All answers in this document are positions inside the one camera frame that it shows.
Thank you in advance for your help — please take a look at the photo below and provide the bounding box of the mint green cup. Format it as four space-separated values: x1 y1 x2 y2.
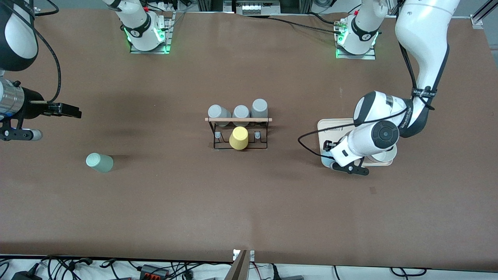
86 152 114 174

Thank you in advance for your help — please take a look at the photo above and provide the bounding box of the white bowl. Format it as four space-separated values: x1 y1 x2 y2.
368 144 398 163

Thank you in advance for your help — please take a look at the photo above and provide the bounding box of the pink plastic tray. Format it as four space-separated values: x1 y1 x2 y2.
317 118 393 168

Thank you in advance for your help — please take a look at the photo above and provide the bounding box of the grey cup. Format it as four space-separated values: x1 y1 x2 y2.
232 105 250 127
251 98 269 119
208 104 232 127

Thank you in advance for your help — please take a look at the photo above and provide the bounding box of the yellow cup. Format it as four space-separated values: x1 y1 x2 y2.
229 126 249 150

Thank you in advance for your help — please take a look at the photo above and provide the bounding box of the black power adapter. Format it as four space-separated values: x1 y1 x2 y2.
12 270 41 280

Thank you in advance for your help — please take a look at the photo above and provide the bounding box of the grey socket box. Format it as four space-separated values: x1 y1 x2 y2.
233 0 281 16

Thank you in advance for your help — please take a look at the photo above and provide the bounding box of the black orange power strip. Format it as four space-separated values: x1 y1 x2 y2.
140 264 170 278

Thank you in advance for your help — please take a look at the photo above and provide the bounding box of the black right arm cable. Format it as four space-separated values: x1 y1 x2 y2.
23 0 63 105

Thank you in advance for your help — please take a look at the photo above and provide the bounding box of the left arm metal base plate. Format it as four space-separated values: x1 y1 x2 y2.
335 21 377 60

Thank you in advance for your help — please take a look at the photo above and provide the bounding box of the black wire cup rack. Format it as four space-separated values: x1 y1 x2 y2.
205 117 273 151

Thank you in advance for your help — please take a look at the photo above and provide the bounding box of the black cable on table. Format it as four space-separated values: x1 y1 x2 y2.
243 14 345 35

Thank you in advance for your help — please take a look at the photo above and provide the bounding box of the brown wooden post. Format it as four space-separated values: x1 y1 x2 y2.
226 250 249 280

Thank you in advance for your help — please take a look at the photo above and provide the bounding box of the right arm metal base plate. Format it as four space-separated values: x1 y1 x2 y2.
130 12 174 54

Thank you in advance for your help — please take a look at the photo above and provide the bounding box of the aluminium frame profile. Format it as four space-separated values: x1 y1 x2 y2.
471 0 498 30

